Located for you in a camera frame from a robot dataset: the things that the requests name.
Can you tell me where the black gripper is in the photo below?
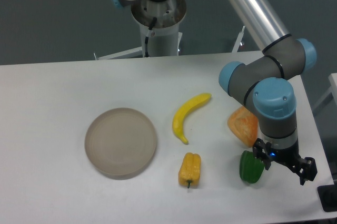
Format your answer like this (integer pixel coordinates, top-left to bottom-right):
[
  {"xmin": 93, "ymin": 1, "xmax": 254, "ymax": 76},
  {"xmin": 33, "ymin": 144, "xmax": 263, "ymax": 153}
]
[{"xmin": 252, "ymin": 138, "xmax": 316, "ymax": 185}]

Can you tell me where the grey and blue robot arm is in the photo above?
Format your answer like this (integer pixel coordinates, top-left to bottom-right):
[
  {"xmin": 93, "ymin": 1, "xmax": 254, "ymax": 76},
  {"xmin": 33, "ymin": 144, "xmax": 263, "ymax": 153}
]
[{"xmin": 112, "ymin": 0, "xmax": 317, "ymax": 184}]

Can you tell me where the green bell pepper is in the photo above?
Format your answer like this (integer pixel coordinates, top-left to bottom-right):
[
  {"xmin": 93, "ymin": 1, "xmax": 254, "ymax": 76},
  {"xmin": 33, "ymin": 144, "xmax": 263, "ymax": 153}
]
[{"xmin": 239, "ymin": 150, "xmax": 264, "ymax": 184}]

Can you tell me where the yellow bell pepper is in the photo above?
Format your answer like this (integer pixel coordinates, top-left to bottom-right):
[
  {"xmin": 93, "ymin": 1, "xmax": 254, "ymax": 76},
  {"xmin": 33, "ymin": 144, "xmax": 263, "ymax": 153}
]
[{"xmin": 178, "ymin": 152, "xmax": 201, "ymax": 188}]

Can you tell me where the orange bread roll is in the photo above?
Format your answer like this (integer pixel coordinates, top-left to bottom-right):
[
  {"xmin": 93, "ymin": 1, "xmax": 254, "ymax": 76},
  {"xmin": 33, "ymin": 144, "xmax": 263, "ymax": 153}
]
[{"xmin": 227, "ymin": 106, "xmax": 259, "ymax": 147}]

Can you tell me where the black device at table edge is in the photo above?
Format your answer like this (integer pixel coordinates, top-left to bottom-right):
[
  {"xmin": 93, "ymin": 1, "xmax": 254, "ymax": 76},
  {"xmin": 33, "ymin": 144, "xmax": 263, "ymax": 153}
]
[{"xmin": 317, "ymin": 185, "xmax": 336, "ymax": 212}]

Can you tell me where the yellow banana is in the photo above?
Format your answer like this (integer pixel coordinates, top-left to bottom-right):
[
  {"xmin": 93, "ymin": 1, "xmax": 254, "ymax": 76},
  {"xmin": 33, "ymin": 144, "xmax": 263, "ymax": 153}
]
[{"xmin": 172, "ymin": 93, "xmax": 212, "ymax": 145}]

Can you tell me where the round grey plate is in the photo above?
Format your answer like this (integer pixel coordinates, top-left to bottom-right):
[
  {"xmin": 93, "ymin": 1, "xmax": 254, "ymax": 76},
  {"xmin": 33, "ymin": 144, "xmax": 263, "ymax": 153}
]
[{"xmin": 84, "ymin": 108, "xmax": 157, "ymax": 180}]

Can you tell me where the white frame at right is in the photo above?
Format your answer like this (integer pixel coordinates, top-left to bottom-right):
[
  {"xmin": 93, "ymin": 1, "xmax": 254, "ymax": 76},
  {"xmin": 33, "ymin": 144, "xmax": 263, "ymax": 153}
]
[{"xmin": 312, "ymin": 73, "xmax": 337, "ymax": 116}]

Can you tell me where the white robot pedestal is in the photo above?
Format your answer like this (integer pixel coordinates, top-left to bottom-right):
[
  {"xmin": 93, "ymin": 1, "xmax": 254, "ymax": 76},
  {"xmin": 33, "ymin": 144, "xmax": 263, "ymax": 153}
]
[{"xmin": 97, "ymin": 0, "xmax": 186, "ymax": 60}]

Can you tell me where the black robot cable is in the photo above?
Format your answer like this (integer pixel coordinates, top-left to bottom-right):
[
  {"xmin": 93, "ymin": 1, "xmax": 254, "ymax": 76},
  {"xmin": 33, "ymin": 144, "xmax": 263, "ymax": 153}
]
[{"xmin": 143, "ymin": 16, "xmax": 158, "ymax": 58}]

